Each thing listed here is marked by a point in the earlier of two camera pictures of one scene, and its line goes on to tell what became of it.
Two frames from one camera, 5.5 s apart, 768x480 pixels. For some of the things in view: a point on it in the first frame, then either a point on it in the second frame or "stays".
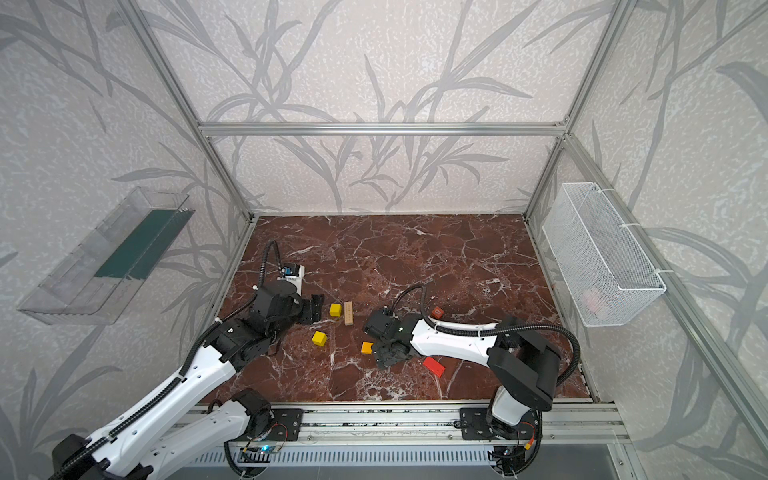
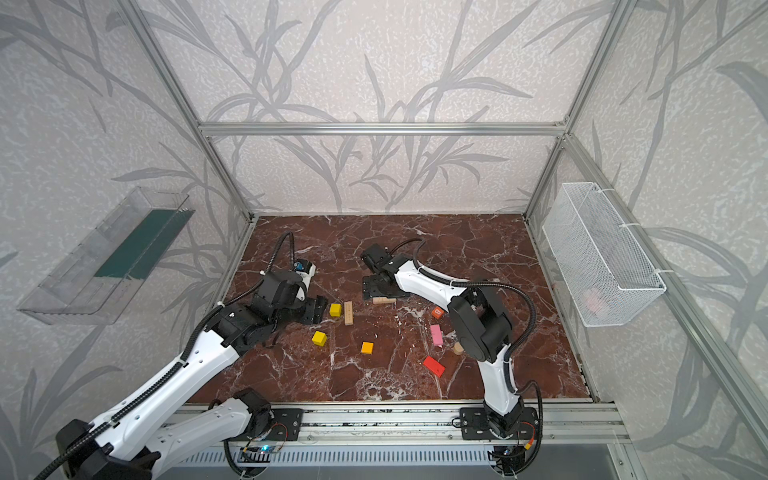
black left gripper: (306, 308) stays
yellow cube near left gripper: (335, 310) stays
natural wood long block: (348, 313) stays
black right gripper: (389, 351) to (372, 283)
